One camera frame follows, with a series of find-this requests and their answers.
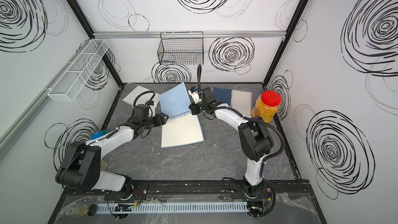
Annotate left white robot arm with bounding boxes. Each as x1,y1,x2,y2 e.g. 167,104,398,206
56,104,169,199

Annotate left black frame post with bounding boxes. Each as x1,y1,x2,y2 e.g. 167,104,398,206
66,0,123,88

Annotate dark blue spiral notebook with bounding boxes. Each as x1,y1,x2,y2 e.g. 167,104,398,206
212,87,232,106

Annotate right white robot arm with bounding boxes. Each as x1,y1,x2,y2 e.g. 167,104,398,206
188,87,274,198

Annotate light blue spiral notebook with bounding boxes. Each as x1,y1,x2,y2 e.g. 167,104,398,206
160,83,204,148

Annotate frosted cover white notebook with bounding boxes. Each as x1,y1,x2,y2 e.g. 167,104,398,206
231,90,252,115

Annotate blue lid snack cup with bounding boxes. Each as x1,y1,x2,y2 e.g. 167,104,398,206
91,130,109,140

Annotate black wire basket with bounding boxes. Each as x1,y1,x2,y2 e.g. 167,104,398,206
157,37,204,65

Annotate white slotted cable duct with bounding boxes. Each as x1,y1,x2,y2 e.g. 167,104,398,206
90,202,248,215

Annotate torn lined paper page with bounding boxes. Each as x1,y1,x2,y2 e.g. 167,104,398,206
122,85,161,107

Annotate black corner frame post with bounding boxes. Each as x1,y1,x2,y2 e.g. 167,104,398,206
262,0,309,88

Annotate aluminium wall rail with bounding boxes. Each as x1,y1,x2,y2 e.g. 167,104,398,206
93,30,286,39

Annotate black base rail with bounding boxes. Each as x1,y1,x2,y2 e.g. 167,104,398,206
60,178,313,202

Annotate white mesh wall shelf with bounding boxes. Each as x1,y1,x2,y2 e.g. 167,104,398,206
47,39,109,102

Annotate cornflakes jar with red lid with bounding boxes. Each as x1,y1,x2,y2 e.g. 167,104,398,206
251,90,282,123

